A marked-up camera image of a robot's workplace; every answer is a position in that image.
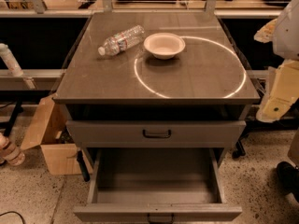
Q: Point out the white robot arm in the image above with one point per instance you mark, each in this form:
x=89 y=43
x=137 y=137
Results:
x=291 y=12

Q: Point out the clear plastic water bottle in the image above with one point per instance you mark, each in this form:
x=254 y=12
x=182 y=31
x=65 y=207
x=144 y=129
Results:
x=122 y=41

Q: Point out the grey top drawer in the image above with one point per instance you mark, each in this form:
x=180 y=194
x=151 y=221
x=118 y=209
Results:
x=155 y=134

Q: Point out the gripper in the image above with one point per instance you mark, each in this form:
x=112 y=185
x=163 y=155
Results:
x=288 y=34

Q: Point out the grey drawer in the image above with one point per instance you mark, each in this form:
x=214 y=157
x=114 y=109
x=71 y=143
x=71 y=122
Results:
x=155 y=134
x=156 y=186

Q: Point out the grey drawer cabinet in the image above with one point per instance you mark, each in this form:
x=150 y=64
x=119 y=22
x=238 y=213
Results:
x=205 y=82

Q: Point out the bottle at left edge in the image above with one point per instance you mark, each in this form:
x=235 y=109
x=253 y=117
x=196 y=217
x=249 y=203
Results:
x=10 y=152

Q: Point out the black cabinet caster wheel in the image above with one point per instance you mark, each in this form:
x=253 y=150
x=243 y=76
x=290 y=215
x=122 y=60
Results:
x=239 y=150

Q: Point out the cardboard box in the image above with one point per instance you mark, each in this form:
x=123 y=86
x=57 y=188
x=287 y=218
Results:
x=45 y=131

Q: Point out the white paper bowl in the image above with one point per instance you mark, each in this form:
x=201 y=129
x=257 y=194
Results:
x=164 y=46

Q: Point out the white tube at left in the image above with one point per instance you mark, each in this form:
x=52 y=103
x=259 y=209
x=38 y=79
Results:
x=13 y=66

